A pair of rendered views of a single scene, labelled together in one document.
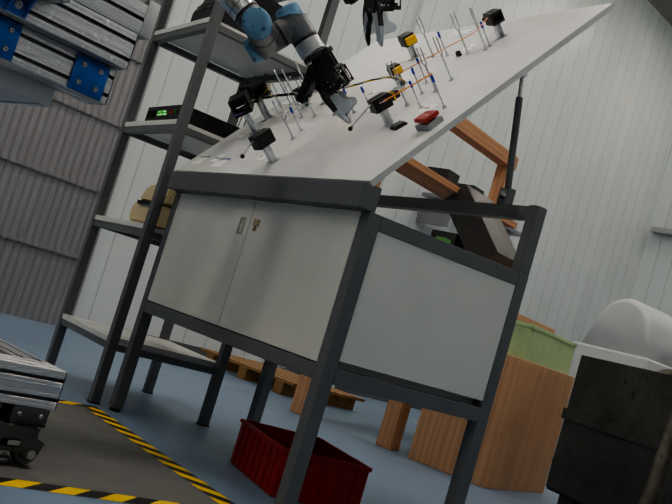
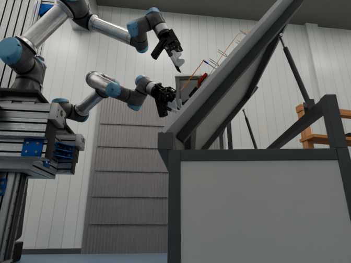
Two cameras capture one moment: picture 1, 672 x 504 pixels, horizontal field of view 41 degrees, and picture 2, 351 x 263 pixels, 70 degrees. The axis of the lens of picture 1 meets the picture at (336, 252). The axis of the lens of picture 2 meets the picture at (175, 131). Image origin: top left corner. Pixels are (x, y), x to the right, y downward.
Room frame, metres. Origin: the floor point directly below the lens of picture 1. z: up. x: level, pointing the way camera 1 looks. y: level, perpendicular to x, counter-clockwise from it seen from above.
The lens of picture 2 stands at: (1.59, -0.58, 0.58)
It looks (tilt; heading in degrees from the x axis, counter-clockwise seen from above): 19 degrees up; 37
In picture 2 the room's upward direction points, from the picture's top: straight up
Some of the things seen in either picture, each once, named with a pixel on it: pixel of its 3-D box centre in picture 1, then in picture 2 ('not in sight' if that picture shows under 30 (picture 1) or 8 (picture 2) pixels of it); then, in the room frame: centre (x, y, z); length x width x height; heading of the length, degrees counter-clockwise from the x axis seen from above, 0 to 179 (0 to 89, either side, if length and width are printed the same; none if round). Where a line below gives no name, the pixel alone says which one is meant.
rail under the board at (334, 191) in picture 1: (256, 188); (175, 170); (2.73, 0.29, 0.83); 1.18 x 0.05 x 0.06; 34
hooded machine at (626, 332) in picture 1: (620, 390); not in sight; (6.97, -2.39, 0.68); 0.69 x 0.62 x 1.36; 42
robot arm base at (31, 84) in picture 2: not in sight; (26, 89); (2.05, 0.76, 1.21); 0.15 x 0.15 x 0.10
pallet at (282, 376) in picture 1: (279, 379); not in sight; (6.36, 0.12, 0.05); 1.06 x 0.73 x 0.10; 45
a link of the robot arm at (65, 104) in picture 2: not in sight; (60, 108); (2.41, 1.11, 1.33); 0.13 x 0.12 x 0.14; 174
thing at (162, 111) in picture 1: (199, 128); not in sight; (3.53, 0.65, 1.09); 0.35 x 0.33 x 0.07; 34
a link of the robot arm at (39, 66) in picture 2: not in sight; (30, 69); (2.05, 0.76, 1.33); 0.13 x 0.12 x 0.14; 38
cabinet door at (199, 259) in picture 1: (199, 254); not in sight; (2.97, 0.42, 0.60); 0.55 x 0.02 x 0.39; 34
